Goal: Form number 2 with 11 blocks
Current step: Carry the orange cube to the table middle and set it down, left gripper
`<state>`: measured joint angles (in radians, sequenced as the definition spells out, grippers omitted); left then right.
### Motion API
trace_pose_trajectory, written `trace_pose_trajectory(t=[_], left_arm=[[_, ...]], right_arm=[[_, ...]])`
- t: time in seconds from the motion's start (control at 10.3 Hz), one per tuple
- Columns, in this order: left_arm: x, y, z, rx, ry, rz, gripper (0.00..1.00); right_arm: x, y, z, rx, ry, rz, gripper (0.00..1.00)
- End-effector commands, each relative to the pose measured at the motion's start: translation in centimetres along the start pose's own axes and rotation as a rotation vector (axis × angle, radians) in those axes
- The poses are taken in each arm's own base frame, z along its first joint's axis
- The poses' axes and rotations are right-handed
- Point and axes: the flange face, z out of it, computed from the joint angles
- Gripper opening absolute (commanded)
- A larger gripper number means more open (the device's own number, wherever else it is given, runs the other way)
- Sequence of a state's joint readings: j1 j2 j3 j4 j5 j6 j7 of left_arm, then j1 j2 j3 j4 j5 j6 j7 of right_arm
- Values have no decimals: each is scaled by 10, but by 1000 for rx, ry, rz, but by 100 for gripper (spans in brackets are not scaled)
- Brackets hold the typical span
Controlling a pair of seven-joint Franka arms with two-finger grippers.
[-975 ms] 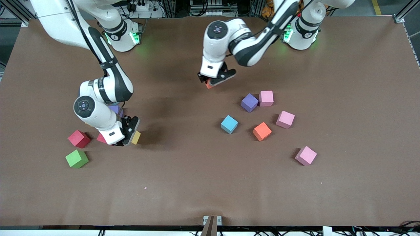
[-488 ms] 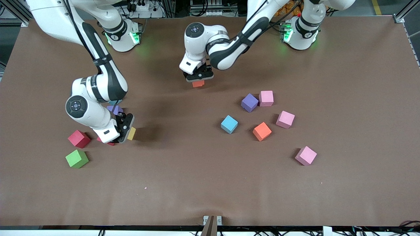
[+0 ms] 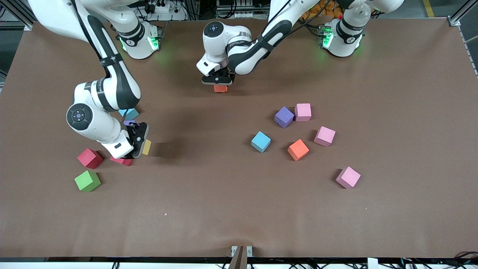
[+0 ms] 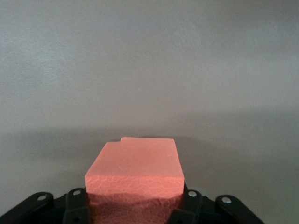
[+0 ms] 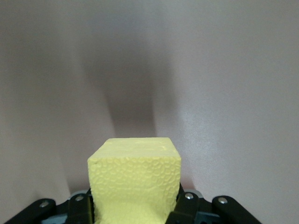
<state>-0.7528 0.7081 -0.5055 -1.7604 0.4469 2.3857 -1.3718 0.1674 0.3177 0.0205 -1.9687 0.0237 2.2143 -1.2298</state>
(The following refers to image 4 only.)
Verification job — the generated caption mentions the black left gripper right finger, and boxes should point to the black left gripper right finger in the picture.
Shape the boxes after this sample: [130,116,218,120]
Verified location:
[171,188,266,224]

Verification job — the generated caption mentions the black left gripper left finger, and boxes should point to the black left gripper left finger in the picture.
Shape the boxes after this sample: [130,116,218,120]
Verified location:
[0,188,90,224]

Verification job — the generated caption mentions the orange foam cube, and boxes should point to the orange foam cube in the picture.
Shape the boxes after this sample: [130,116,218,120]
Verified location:
[84,137,185,224]

